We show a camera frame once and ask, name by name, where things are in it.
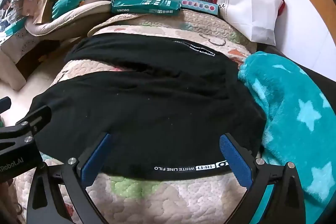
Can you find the green paper packet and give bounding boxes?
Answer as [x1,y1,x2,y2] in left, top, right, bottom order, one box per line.
[110,0,181,14]

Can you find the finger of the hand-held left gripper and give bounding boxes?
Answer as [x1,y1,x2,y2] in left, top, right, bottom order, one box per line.
[0,97,11,115]
[0,105,52,147]

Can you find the black pants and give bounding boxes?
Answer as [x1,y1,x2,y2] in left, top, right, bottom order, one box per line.
[28,34,267,180]

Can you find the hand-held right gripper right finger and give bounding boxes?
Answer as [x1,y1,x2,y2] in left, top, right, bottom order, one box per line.
[219,133,306,224]

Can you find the beige padded cushion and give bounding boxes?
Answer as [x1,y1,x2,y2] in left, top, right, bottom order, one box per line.
[25,0,113,35]

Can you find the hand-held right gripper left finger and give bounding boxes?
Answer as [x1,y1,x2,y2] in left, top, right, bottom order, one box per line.
[26,133,113,224]

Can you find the teal star fleece blanket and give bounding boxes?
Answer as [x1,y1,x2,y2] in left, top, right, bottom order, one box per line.
[238,52,332,224]

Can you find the teal box with coloured shapes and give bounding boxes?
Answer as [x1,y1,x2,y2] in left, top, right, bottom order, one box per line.
[179,0,219,17]

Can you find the white paper bag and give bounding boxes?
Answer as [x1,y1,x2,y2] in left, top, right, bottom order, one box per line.
[202,0,285,46]

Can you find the teal cloth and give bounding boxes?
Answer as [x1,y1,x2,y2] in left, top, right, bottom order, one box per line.
[52,0,87,20]

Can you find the printed quilted blanket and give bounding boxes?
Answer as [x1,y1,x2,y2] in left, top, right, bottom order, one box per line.
[13,9,263,224]

